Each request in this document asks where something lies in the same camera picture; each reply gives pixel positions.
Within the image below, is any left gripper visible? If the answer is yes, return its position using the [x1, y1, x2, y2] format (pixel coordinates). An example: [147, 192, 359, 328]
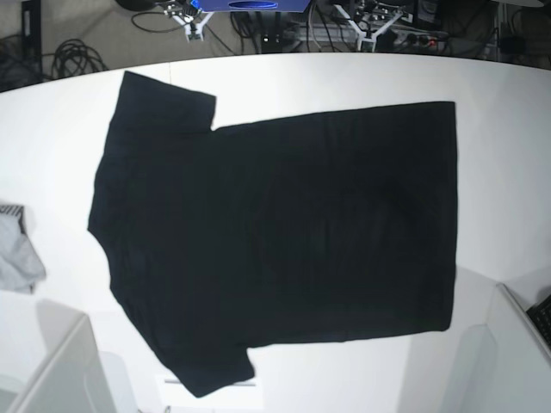
[350, 0, 407, 33]

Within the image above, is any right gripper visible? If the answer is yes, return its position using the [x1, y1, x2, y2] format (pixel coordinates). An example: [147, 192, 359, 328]
[165, 1, 214, 26]

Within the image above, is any black T-shirt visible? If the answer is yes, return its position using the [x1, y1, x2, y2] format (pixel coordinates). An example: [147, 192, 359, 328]
[88, 72, 458, 383]

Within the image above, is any blue box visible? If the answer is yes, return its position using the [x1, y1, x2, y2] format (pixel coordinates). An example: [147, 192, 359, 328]
[192, 0, 310, 13]

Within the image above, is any grey folded cloth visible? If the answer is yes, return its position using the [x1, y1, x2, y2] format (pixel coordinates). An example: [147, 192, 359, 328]
[1, 205, 46, 294]

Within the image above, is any black keyboard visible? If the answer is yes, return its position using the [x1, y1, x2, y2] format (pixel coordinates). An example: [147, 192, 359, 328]
[527, 296, 551, 346]

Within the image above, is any white partition panel right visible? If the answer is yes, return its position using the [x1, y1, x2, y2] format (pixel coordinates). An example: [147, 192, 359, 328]
[484, 284, 550, 413]

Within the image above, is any white partition panel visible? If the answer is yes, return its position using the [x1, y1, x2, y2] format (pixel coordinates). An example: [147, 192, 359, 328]
[1, 314, 117, 412]
[484, 284, 550, 413]

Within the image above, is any white partition panel left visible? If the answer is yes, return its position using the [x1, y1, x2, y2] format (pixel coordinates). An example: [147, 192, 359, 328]
[1, 314, 117, 412]

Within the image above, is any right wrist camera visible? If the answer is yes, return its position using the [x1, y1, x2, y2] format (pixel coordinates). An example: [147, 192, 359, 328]
[184, 26, 204, 42]

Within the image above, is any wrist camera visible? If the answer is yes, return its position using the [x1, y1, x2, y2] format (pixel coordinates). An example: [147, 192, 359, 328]
[356, 37, 376, 52]
[184, 26, 204, 42]

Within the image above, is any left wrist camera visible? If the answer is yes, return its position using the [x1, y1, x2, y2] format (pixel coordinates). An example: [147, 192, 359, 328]
[356, 37, 376, 52]

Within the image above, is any coiled black cable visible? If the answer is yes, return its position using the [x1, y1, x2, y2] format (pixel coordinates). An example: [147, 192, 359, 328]
[50, 38, 108, 81]

